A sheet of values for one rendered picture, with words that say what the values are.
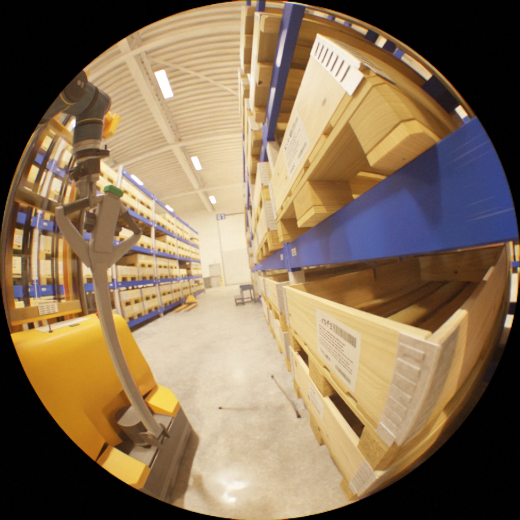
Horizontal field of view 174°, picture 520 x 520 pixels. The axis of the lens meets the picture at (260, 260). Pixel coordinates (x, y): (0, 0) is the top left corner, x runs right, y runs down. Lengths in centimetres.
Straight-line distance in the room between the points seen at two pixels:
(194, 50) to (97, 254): 689
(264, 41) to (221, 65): 607
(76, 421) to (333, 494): 109
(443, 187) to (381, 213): 13
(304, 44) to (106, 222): 132
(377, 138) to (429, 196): 11
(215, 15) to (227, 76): 265
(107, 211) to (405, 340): 80
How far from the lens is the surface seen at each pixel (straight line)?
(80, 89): 60
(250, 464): 119
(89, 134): 64
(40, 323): 146
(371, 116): 29
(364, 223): 37
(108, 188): 70
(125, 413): 106
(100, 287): 68
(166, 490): 114
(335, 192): 51
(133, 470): 96
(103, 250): 69
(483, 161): 25
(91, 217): 69
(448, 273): 149
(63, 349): 92
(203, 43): 707
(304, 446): 122
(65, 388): 89
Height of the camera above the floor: 106
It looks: 3 degrees up
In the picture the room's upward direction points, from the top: 8 degrees counter-clockwise
